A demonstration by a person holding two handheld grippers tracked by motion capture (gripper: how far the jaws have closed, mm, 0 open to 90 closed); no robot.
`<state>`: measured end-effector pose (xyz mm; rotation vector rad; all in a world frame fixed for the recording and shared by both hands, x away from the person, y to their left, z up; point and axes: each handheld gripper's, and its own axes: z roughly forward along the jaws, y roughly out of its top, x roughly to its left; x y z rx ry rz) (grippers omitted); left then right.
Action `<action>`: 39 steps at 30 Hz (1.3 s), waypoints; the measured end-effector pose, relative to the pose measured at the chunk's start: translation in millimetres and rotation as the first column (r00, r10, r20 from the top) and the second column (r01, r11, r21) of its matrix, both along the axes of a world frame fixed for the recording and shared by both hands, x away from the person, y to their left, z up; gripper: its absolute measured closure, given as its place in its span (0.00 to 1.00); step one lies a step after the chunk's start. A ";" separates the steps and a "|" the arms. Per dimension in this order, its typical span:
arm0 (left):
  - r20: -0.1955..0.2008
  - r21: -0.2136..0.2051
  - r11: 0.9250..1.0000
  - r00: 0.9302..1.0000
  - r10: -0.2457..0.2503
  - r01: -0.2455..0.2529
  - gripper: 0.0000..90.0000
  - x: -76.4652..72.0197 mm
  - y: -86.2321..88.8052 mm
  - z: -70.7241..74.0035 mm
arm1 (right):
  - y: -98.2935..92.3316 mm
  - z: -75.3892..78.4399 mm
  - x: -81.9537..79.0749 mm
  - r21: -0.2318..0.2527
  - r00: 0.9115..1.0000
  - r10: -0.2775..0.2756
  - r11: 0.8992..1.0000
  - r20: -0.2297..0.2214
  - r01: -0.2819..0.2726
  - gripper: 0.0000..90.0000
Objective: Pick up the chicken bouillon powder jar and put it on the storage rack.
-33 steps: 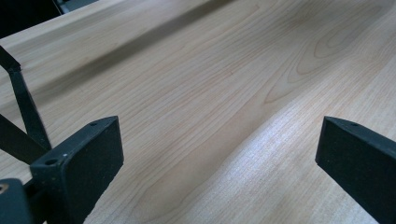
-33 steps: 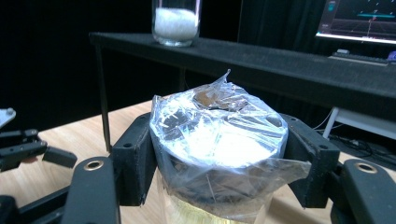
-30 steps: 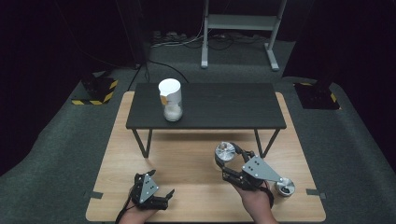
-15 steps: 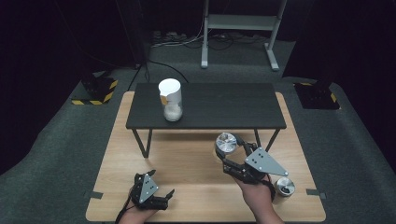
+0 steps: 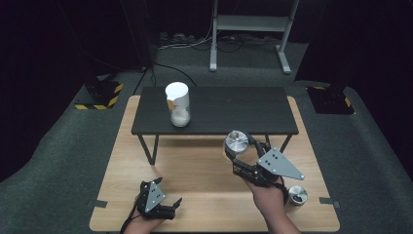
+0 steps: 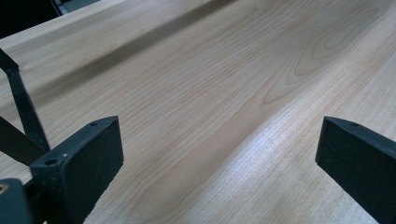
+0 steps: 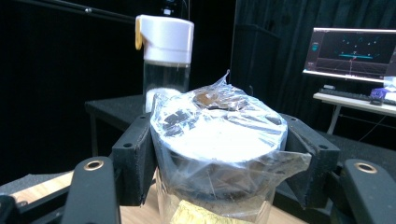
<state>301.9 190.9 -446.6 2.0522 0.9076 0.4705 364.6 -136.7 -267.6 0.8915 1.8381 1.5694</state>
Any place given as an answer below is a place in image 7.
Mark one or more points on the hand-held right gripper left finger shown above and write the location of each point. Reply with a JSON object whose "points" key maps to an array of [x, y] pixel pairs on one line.
{"points": [[134, 155]]}

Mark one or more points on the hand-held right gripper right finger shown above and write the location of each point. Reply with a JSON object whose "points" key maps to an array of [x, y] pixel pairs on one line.
{"points": [[317, 174]]}

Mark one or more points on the black shelf with metal legs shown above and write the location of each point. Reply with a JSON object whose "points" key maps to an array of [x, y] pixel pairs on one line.
{"points": [[115, 109]]}

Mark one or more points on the glass jar with film-wrapped lid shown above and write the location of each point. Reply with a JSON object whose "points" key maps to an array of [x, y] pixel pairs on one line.
{"points": [[218, 140]]}

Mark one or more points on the glass jar with white lid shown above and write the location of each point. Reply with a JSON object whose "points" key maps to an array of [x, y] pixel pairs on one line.
{"points": [[166, 40]]}

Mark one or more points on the white desk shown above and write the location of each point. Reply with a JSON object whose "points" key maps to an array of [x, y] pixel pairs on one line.
{"points": [[348, 104]]}

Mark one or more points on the black keyboard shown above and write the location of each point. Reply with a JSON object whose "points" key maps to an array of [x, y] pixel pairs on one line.
{"points": [[345, 94]]}

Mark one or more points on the purple object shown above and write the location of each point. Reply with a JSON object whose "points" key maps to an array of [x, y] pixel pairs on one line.
{"points": [[379, 92]]}

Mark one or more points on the computer monitor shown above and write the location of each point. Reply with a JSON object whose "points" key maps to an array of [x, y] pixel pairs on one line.
{"points": [[351, 53]]}

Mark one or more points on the dark curtain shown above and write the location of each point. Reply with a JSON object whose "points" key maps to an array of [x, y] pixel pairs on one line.
{"points": [[271, 46]]}

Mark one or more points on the black metal rod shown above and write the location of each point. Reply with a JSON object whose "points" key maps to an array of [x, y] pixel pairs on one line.
{"points": [[77, 10]]}

